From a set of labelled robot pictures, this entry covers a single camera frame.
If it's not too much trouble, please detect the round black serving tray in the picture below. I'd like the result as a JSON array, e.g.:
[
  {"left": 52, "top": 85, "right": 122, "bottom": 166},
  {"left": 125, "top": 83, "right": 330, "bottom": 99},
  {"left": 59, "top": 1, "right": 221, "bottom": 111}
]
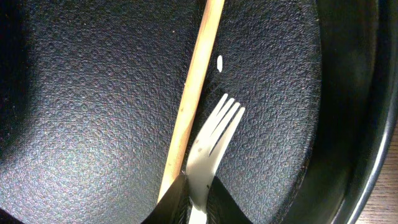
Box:
[{"left": 1, "top": 0, "right": 397, "bottom": 223}]

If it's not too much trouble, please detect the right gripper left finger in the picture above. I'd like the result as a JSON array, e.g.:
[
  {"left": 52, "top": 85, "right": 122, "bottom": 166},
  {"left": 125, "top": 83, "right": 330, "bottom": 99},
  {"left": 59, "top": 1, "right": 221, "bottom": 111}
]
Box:
[{"left": 142, "top": 174, "right": 190, "bottom": 224}]

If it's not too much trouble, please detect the white plastic fork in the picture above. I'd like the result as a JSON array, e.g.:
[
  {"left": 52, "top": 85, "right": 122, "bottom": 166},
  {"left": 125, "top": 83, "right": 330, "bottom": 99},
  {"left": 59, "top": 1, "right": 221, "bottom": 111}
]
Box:
[{"left": 185, "top": 93, "right": 245, "bottom": 224}]

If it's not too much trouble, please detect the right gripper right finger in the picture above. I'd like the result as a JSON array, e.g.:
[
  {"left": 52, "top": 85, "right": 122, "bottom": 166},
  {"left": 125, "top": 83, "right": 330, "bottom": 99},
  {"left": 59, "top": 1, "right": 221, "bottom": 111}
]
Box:
[{"left": 206, "top": 177, "right": 252, "bottom": 224}]

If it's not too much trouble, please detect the wooden chopstick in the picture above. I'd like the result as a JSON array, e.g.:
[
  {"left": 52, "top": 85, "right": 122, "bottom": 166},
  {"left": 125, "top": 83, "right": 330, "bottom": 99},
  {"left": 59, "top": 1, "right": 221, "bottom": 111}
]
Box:
[{"left": 157, "top": 0, "right": 224, "bottom": 201}]

